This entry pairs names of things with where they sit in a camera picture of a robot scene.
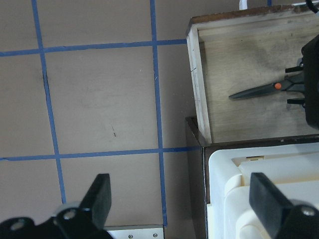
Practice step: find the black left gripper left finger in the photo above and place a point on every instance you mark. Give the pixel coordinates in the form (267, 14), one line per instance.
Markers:
(83, 222)

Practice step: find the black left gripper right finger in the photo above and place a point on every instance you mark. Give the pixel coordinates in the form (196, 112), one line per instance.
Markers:
(281, 217)

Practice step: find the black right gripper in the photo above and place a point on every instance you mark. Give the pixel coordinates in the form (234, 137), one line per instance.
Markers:
(310, 54)

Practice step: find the orange grey scissors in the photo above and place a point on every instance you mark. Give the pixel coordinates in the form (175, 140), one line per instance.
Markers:
(290, 83)

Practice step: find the wooden drawer with white handle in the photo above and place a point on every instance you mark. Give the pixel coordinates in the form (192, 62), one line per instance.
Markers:
(234, 51)

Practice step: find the white plastic storage box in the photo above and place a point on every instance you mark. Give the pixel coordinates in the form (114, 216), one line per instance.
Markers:
(294, 169)

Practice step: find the brown paper table mat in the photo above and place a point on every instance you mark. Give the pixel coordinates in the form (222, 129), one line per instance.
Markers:
(98, 86)

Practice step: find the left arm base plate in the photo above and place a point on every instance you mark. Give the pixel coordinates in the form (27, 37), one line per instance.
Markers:
(136, 232)

